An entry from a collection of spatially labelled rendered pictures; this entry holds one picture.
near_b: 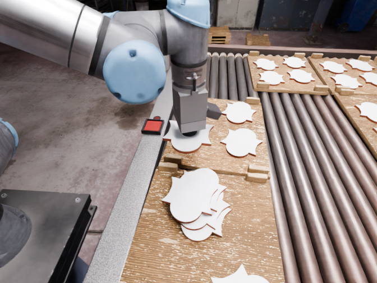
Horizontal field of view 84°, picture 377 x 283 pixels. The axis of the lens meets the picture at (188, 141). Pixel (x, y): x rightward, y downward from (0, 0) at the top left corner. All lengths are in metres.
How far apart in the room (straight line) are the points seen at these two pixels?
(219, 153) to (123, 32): 0.53
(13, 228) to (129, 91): 0.46
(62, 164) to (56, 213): 1.55
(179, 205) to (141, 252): 0.14
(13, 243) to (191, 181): 0.42
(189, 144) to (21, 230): 0.44
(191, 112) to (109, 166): 1.59
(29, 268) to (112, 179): 1.35
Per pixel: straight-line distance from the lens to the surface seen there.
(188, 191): 0.56
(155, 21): 0.41
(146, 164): 0.72
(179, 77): 0.44
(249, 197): 0.63
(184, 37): 0.41
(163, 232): 0.57
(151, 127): 0.83
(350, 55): 1.74
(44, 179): 2.17
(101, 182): 1.92
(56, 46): 0.28
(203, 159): 0.70
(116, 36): 0.28
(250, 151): 0.73
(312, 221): 0.69
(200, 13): 0.41
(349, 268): 0.68
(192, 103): 0.46
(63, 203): 0.68
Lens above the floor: 1.46
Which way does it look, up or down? 44 degrees down
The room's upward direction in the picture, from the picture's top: straight up
